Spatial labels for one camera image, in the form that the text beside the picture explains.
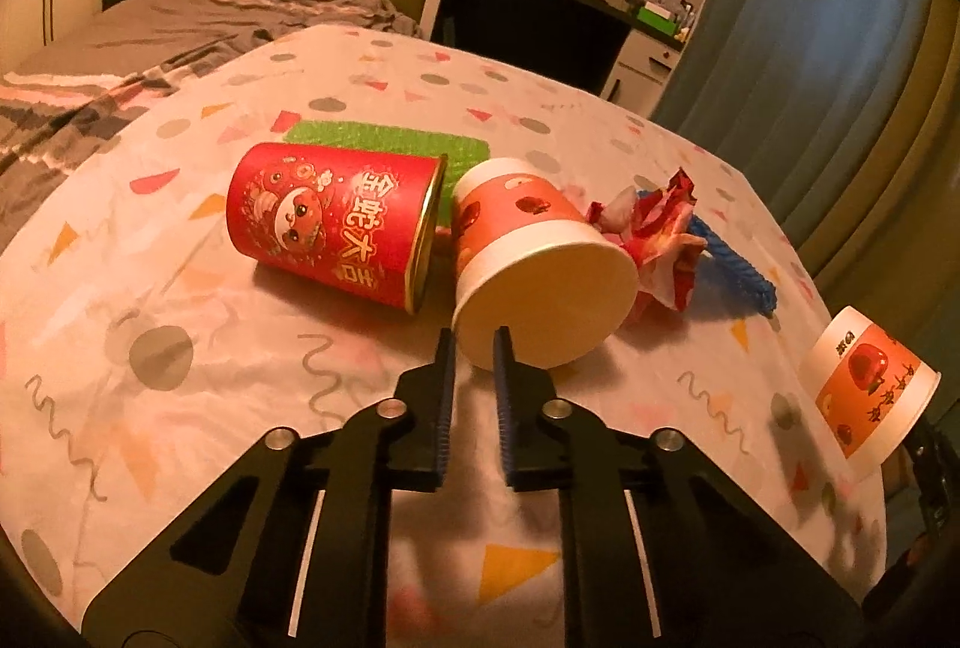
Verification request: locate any red round can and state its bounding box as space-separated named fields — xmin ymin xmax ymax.
xmin=226 ymin=142 xmax=449 ymax=317

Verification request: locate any blue braided rope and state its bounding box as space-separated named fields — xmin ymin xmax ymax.
xmin=637 ymin=190 xmax=778 ymax=317

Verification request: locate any orange printed paper cup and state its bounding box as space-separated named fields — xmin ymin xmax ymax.
xmin=804 ymin=307 xmax=942 ymax=463
xmin=450 ymin=159 xmax=640 ymax=370

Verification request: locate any patterned tablecloth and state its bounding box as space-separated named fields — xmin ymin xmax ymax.
xmin=0 ymin=22 xmax=892 ymax=648

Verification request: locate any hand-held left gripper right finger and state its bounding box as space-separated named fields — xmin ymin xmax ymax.
xmin=491 ymin=327 xmax=865 ymax=648

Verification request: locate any red wrapper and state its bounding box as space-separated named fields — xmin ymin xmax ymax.
xmin=585 ymin=168 xmax=710 ymax=323

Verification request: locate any bed with grey pillow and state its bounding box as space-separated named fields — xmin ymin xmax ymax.
xmin=0 ymin=0 xmax=422 ymax=230

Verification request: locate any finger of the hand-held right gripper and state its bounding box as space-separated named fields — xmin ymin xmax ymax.
xmin=904 ymin=419 xmax=960 ymax=544

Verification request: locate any dark top desk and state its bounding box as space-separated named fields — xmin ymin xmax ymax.
xmin=420 ymin=0 xmax=722 ymax=103

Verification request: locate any green box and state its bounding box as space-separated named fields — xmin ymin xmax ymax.
xmin=634 ymin=3 xmax=680 ymax=31

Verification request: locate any green foam sheet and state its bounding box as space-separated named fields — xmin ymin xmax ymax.
xmin=283 ymin=121 xmax=491 ymax=223

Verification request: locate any blue curtain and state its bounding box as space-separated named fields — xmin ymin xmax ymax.
xmin=649 ymin=0 xmax=940 ymax=188

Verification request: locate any white drawer cabinet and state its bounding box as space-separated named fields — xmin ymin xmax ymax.
xmin=600 ymin=25 xmax=688 ymax=113

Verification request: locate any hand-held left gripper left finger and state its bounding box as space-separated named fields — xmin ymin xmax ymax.
xmin=81 ymin=327 xmax=458 ymax=648

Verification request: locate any brown curtain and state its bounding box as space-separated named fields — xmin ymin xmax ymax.
xmin=780 ymin=0 xmax=960 ymax=353

